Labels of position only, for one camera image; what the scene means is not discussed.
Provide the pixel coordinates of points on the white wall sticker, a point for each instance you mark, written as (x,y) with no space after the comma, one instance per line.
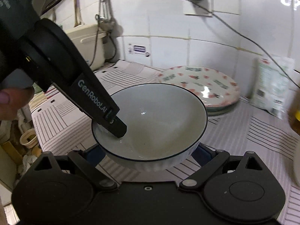
(138,50)

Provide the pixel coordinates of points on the white salt bag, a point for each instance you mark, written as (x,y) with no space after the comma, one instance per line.
(271,86)

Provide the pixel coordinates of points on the yellow label amber bottle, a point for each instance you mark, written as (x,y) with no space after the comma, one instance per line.
(295,121)

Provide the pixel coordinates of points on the pink bunny print plate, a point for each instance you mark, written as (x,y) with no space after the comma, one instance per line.
(201,84)

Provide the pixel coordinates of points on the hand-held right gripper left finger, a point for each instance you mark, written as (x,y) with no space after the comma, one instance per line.
(93,153)

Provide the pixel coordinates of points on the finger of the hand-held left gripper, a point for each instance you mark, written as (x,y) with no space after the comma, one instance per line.
(98,100)

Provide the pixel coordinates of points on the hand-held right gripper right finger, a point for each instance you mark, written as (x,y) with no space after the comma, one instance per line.
(201,154)

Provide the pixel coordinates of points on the wooden spatula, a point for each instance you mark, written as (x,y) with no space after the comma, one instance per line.
(76,7)

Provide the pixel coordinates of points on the white bowl with dark rim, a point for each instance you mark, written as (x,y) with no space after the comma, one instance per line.
(159,121)

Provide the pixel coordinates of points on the white rice cooker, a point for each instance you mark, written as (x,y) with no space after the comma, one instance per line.
(89,42)

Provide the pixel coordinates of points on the striped white tablecloth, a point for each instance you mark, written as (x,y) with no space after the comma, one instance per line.
(246,140)

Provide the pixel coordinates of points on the person's left hand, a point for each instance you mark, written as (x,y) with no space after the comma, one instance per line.
(11,104)

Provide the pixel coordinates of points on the white wall socket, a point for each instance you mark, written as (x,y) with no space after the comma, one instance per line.
(199,8)

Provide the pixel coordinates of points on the pale green round plate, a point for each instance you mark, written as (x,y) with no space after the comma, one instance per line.
(218,113)

